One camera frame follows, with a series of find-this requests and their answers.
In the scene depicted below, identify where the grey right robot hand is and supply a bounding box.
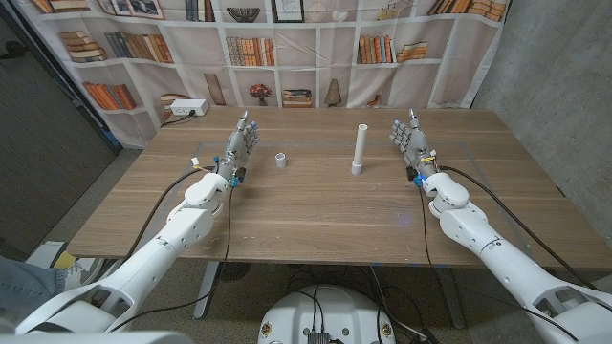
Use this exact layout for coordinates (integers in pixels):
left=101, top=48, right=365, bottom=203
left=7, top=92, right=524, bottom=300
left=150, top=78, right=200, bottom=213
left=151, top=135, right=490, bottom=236
left=389, top=108, right=439, bottom=183

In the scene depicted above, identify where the black power strip cord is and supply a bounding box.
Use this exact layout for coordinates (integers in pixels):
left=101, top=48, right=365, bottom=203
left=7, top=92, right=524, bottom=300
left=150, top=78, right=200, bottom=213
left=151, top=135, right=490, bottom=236
left=160, top=110, right=197, bottom=129

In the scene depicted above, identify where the yellow flat object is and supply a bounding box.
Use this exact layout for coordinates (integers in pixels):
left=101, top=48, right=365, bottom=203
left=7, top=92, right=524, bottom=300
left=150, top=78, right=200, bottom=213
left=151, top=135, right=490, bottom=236
left=53, top=251, right=77, bottom=269

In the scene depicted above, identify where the white sneaker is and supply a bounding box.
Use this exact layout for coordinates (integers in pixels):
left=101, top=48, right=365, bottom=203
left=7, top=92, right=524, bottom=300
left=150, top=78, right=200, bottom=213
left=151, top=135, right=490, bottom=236
left=61, top=260, right=98, bottom=290

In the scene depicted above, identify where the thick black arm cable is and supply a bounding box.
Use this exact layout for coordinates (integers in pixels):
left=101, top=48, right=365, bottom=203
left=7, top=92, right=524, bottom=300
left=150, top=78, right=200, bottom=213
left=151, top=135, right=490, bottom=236
left=438, top=164, right=600, bottom=290
left=124, top=164, right=216, bottom=262

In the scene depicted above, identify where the white power strip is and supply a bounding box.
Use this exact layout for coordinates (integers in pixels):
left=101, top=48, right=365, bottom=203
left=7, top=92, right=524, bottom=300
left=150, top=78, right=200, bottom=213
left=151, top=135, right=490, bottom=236
left=169, top=98, right=210, bottom=117

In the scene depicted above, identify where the dark grey partition panel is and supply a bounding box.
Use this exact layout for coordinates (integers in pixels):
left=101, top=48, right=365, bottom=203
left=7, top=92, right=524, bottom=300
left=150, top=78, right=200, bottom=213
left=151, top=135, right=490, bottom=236
left=0, top=9, right=123, bottom=262

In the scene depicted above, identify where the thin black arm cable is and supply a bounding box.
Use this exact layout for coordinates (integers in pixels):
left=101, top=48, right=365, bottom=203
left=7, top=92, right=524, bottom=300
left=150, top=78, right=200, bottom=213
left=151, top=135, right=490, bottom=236
left=108, top=183, right=236, bottom=333
left=418, top=184, right=580, bottom=343

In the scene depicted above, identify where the grey table leg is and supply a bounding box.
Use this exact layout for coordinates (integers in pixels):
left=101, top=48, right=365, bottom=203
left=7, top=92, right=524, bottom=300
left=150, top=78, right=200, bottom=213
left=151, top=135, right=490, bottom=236
left=437, top=267, right=468, bottom=330
left=193, top=261, right=221, bottom=320

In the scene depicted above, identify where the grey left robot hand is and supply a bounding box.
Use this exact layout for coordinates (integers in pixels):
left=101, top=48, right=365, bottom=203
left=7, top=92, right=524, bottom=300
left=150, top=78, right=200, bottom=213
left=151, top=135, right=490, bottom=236
left=214, top=110, right=261, bottom=185

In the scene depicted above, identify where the white PVC pipe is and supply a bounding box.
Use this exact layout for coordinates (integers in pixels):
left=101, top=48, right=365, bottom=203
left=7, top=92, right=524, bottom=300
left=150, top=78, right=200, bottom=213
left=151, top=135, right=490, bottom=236
left=354, top=123, right=369, bottom=166

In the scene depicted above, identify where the black torso cable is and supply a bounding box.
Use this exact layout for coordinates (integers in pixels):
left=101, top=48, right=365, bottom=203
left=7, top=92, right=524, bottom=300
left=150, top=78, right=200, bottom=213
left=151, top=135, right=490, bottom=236
left=291, top=285, right=327, bottom=335

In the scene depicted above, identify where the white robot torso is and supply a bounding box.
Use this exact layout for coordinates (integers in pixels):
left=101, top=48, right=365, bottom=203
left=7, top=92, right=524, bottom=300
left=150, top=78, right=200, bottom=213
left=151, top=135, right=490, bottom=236
left=257, top=285, right=397, bottom=344

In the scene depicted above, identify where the printed bookshelf backdrop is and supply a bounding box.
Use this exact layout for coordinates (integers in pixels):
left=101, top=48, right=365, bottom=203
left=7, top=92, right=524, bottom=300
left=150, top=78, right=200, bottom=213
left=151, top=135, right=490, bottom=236
left=9, top=0, right=513, bottom=149

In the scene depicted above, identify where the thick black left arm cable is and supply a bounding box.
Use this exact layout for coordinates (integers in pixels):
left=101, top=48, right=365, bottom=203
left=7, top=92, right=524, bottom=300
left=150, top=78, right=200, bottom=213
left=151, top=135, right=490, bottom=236
left=124, top=164, right=216, bottom=262

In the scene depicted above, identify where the person's leg in jeans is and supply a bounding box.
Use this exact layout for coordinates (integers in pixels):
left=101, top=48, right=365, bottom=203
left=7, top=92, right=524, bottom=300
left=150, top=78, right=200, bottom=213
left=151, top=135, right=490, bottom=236
left=0, top=255, right=67, bottom=327

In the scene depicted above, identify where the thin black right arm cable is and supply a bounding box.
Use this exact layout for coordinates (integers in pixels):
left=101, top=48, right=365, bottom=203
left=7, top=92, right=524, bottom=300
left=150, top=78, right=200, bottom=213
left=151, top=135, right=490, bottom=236
left=418, top=184, right=580, bottom=343

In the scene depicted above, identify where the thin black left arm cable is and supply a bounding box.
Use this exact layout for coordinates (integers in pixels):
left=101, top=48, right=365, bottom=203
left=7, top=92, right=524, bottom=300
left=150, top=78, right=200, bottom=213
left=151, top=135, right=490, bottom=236
left=108, top=183, right=236, bottom=333

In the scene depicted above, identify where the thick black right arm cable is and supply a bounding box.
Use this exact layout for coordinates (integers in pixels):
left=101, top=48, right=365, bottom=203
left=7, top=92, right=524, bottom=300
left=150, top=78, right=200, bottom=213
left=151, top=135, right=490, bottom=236
left=438, top=164, right=600, bottom=290

